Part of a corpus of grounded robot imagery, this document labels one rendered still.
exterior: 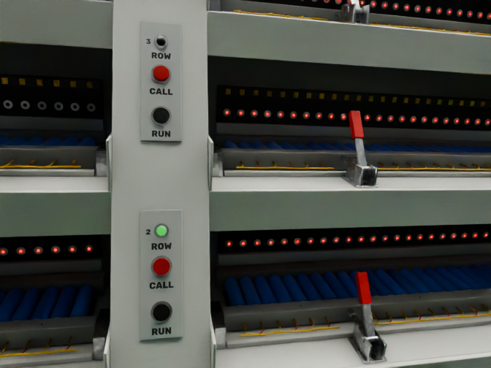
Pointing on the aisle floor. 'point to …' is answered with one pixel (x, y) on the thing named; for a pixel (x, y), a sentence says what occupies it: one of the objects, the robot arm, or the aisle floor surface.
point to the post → (159, 187)
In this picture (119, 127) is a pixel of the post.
